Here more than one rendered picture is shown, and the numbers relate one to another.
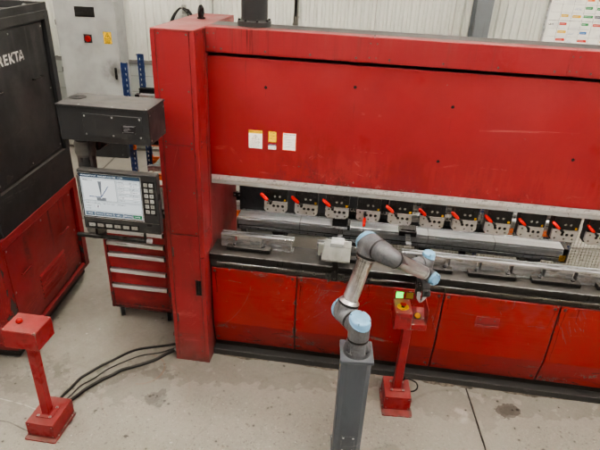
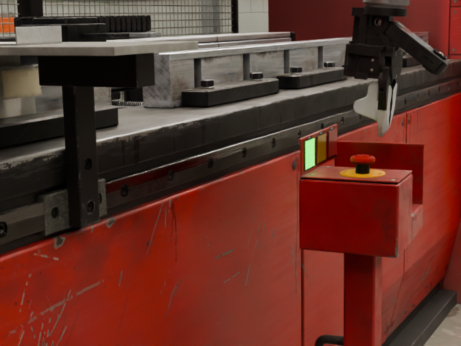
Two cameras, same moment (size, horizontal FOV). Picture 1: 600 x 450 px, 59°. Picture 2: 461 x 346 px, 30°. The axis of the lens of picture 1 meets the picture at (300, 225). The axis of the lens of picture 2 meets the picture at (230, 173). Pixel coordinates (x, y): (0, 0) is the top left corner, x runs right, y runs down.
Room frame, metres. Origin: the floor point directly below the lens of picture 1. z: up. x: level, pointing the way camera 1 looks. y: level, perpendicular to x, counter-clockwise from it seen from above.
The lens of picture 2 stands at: (2.37, 0.68, 1.03)
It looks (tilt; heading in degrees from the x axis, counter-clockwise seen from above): 10 degrees down; 291
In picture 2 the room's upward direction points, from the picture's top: 1 degrees counter-clockwise
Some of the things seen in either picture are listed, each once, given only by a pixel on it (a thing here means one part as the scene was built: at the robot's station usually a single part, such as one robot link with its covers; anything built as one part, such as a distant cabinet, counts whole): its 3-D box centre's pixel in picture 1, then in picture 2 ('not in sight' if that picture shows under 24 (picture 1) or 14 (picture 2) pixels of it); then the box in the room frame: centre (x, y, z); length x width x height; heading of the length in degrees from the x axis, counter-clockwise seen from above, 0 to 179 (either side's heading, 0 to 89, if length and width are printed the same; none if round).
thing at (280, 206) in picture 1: (276, 198); not in sight; (3.13, 0.16, 1.26); 0.15 x 0.09 x 0.17; 83
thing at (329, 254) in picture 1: (337, 251); (68, 48); (2.94, -0.24, 1.00); 0.26 x 0.18 x 0.01; 173
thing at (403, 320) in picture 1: (409, 310); (363, 186); (2.67, -0.71, 0.75); 0.20 x 0.16 x 0.18; 88
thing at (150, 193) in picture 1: (123, 198); not in sight; (2.67, 1.00, 1.42); 0.45 x 0.12 x 0.36; 84
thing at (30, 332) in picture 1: (38, 375); not in sight; (2.31, 1.49, 0.41); 0.25 x 0.20 x 0.83; 173
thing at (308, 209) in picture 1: (306, 201); not in sight; (3.11, -0.04, 1.26); 0.15 x 0.09 x 0.17; 83
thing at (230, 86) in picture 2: (428, 268); (233, 91); (2.96, -0.86, 0.89); 0.30 x 0.05 x 0.03; 83
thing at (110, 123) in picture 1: (119, 174); not in sight; (2.76, 1.04, 1.53); 0.51 x 0.25 x 0.85; 84
